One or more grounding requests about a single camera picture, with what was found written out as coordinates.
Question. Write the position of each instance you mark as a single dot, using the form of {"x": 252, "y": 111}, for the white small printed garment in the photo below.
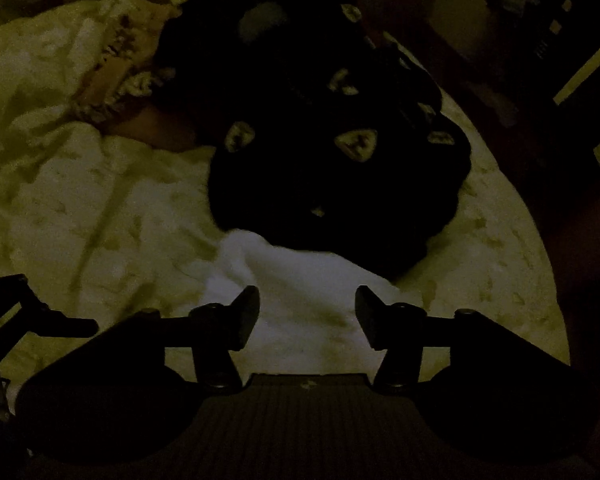
{"x": 305, "y": 300}

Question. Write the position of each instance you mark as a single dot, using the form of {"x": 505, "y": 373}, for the brown cloth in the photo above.
{"x": 155, "y": 132}

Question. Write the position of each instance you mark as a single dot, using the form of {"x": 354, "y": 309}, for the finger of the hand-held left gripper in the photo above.
{"x": 65, "y": 327}

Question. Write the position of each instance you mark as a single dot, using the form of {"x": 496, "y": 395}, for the black patterned cloth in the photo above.
{"x": 305, "y": 185}

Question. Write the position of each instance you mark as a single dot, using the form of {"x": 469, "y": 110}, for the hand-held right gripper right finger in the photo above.
{"x": 369, "y": 312}

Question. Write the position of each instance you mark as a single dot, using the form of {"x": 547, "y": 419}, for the dark furniture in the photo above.
{"x": 555, "y": 15}

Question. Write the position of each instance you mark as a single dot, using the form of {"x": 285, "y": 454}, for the floral frilled cloth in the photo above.
{"x": 110, "y": 75}

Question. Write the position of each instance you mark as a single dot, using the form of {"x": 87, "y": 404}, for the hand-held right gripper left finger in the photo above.
{"x": 247, "y": 312}

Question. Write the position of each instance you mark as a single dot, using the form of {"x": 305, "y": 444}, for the pale leaf-print bed blanket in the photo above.
{"x": 80, "y": 200}

